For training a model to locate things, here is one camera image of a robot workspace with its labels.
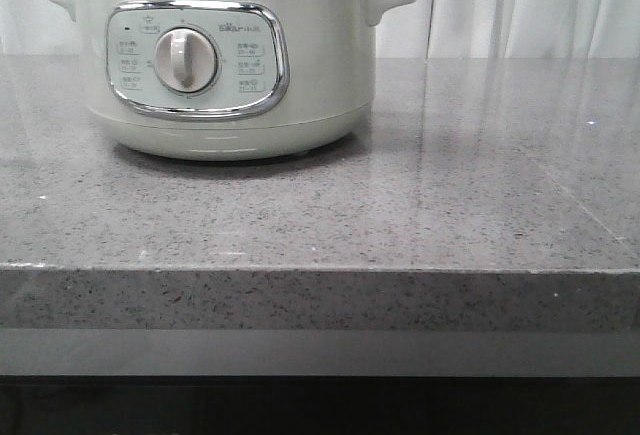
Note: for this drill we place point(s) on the pale green electric cooking pot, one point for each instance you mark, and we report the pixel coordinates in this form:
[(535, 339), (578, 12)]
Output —
[(220, 80)]

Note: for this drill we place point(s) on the white curtain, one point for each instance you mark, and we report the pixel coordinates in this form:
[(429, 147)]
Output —
[(426, 29)]

